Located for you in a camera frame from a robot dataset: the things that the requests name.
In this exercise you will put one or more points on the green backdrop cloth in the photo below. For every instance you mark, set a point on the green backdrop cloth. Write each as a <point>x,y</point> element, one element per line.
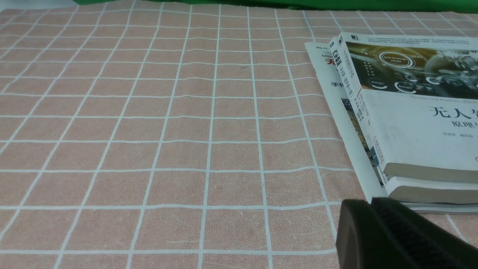
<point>458,6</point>

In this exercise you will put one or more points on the middle white book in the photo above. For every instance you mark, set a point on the middle white book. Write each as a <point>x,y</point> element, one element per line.
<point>410,186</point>

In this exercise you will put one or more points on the bottom thin white book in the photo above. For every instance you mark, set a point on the bottom thin white book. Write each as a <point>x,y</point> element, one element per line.
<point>423,196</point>

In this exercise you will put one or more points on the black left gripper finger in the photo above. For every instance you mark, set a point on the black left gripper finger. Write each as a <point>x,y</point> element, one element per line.
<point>385,234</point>

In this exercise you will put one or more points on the pink grid tablecloth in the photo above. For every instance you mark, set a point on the pink grid tablecloth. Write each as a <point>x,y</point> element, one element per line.
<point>160,135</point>

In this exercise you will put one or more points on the top white self-driving book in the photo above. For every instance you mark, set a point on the top white self-driving book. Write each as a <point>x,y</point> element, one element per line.
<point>418,112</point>

